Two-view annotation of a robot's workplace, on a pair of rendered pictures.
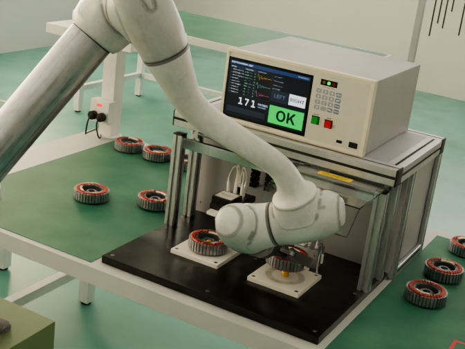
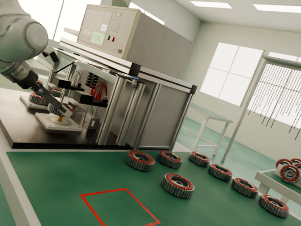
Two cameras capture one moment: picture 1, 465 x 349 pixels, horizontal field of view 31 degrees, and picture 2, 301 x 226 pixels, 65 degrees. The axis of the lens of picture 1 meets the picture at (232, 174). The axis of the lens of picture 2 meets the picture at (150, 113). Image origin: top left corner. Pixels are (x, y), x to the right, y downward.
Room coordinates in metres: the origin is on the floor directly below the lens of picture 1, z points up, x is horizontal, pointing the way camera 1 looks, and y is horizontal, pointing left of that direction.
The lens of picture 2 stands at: (1.24, -0.78, 1.11)
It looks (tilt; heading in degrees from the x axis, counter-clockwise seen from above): 10 degrees down; 16
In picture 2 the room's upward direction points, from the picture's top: 20 degrees clockwise
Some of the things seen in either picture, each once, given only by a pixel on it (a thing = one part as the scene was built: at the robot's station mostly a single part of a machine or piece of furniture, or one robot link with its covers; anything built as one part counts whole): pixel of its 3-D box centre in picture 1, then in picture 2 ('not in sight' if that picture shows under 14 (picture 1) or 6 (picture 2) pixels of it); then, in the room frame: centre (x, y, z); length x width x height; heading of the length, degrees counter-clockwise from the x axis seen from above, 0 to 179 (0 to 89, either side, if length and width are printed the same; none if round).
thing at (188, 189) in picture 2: not in sight; (178, 184); (2.04, -0.73, 0.77); 0.11 x 0.11 x 0.04
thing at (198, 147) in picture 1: (274, 169); (83, 65); (2.21, -0.11, 1.03); 0.62 x 0.01 x 0.03; 63
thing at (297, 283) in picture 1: (284, 277); (58, 122); (2.06, -0.17, 0.78); 0.15 x 0.15 x 0.01; 63
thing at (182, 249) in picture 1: (207, 250); (40, 103); (2.17, 0.04, 0.78); 0.15 x 0.15 x 0.01; 63
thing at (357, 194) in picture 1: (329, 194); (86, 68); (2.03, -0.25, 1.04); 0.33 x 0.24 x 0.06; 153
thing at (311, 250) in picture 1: (308, 253); (90, 120); (2.19, -0.24, 0.80); 0.07 x 0.05 x 0.06; 63
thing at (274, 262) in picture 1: (287, 257); (62, 109); (2.06, -0.17, 0.83); 0.11 x 0.11 x 0.04
